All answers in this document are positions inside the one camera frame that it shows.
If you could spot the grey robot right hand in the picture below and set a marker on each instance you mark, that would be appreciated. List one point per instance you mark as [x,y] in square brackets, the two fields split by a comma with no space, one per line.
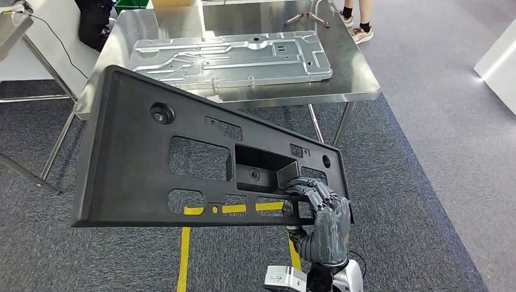
[332,233]

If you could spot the person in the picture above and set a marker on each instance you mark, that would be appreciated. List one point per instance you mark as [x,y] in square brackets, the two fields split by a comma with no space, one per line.
[361,34]

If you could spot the metal trays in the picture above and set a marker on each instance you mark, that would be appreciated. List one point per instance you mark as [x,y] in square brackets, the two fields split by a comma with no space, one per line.
[242,60]

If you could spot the white panel board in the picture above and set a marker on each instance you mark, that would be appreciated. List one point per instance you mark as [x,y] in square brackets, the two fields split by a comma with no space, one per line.
[44,52]

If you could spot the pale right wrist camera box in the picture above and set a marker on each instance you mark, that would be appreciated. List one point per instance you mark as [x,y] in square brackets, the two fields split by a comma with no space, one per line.
[284,279]

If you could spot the yellow floor tape square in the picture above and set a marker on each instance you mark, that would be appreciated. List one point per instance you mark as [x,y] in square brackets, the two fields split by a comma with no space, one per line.
[183,258]

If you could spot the black plastic licence plate panel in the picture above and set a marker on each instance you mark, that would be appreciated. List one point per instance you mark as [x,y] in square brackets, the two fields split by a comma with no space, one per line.
[129,169]

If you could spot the green plastic crate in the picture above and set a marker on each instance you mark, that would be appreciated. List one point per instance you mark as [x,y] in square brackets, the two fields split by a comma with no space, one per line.
[129,5]

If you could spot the stainless steel workbench table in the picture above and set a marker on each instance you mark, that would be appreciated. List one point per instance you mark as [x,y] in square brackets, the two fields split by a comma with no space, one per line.
[354,80]

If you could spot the white cabinet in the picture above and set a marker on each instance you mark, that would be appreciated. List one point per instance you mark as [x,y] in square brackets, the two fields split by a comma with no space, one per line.
[500,68]

